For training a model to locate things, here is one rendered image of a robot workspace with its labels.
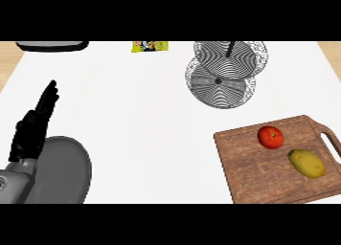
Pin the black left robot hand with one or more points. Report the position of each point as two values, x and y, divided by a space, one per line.
31 127

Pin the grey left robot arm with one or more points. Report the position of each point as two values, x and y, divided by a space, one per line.
9 183

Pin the brown wooden cutting board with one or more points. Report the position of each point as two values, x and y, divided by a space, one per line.
276 169

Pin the yellow lemon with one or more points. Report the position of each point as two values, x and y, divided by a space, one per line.
307 163

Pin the yellow printed packet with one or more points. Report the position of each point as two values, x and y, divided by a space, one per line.
151 46

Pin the red tomato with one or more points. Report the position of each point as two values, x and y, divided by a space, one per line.
270 137

